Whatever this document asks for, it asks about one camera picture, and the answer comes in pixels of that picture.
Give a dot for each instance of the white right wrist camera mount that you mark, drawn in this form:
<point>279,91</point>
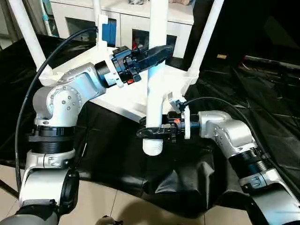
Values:
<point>187,124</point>

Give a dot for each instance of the pink soft toy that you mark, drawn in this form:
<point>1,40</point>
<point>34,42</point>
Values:
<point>180,1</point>

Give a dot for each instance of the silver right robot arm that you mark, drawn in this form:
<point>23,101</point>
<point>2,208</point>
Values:
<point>229,133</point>

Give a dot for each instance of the black mat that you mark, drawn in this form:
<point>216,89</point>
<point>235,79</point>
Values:
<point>117,152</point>

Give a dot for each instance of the black metal rail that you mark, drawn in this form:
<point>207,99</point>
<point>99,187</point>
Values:
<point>269,62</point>

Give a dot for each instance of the red bottle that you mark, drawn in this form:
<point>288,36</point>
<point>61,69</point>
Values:
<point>135,44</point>

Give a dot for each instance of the small yellow label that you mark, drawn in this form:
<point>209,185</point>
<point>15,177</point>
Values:
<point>222,56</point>

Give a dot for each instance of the white plastic table leg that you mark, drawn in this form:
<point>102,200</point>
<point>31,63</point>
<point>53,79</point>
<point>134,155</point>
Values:
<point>158,23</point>
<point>206,35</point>
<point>98,11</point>
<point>28,35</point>

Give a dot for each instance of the white plastic table top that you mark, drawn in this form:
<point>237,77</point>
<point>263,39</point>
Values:
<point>131,98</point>

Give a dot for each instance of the grey patterned object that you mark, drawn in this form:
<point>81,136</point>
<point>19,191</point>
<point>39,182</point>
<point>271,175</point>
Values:
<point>136,2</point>

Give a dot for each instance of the white sideboard cabinet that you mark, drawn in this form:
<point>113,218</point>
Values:
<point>131,16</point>

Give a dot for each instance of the black metal stand bar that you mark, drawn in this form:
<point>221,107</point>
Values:
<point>9,188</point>

